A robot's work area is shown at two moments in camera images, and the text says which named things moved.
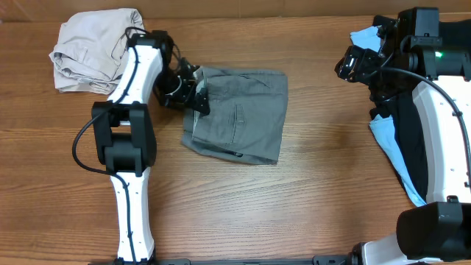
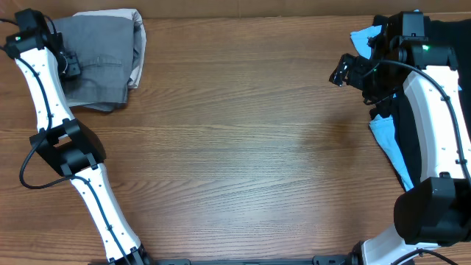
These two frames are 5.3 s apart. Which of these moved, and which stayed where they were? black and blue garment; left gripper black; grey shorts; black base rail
Moved: grey shorts; left gripper black
Stayed: black and blue garment; black base rail
